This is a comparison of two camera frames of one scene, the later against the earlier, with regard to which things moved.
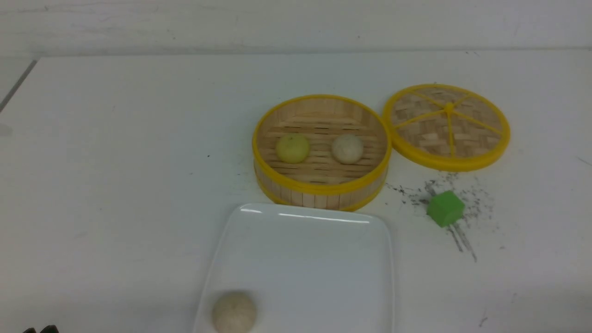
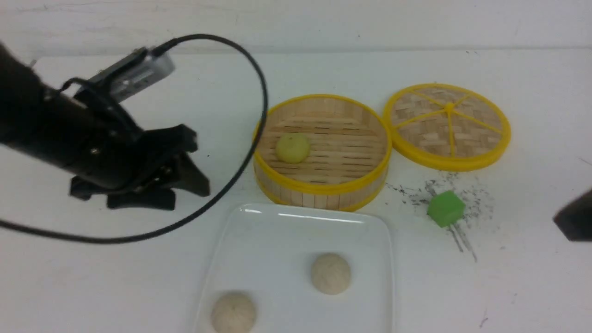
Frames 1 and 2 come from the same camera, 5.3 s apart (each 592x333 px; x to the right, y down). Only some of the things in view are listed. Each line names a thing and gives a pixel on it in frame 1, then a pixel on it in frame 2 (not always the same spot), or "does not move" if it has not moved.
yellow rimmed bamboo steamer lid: (447, 127) does not move
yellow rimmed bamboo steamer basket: (320, 181) does not move
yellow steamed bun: (292, 148) does not move
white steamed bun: (347, 148) -> (330, 274)
